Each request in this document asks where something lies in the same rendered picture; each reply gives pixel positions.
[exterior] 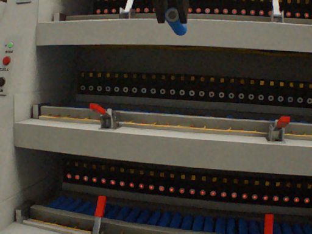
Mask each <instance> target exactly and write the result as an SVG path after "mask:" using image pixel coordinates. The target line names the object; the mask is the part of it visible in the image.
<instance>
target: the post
mask: <svg viewBox="0 0 312 234"><path fill-rule="evenodd" d="M47 1H49V2H51V3H54V4H56V5H59V6H61V7H62V6H63V7H64V8H67V9H70V10H72V11H75V12H77V13H81V14H82V15H81V16H84V15H88V11H89V8H90V2H91V0H47ZM37 12H38V0H32V2H21V3H16V0H7V3H6V6H5V10H4V14H3V16H2V20H1V23H0V55H1V51H2V47H3V44H4V40H5V37H9V36H20V35H22V37H21V41H20V44H19V48H18V53H17V55H16V59H15V65H14V69H13V74H12V78H11V81H10V86H9V90H8V93H7V95H1V94H0V203H1V202H3V201H5V200H7V199H9V198H10V197H13V196H14V195H16V194H18V193H19V192H22V191H23V190H25V189H27V188H28V187H30V186H32V185H34V184H37V183H38V182H39V181H41V180H43V179H45V178H46V177H49V176H50V177H51V197H53V198H55V193H56V192H55V190H56V187H57V177H58V174H59V165H60V156H61V152H51V151H42V150H39V149H29V148H24V147H15V145H14V125H13V123H14V122H13V94H20V93H33V92H41V91H55V90H65V106H67V105H69V102H70V99H71V92H72V88H73V83H74V76H75V72H76V66H77V61H78V57H79V51H80V47H79V46H75V45H74V44H72V45H57V46H50V45H44V46H36V43H37V41H36V33H37Z"/></svg>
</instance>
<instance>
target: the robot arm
mask: <svg viewBox="0 0 312 234"><path fill-rule="evenodd" d="M152 3H153V6H154V10H155V15H156V17H157V22H158V23H165V20H166V19H165V11H167V6H168V3H167V0H152ZM175 3H176V6H177V10H178V13H179V19H180V23H181V24H187V21H188V13H189V0H175Z"/></svg>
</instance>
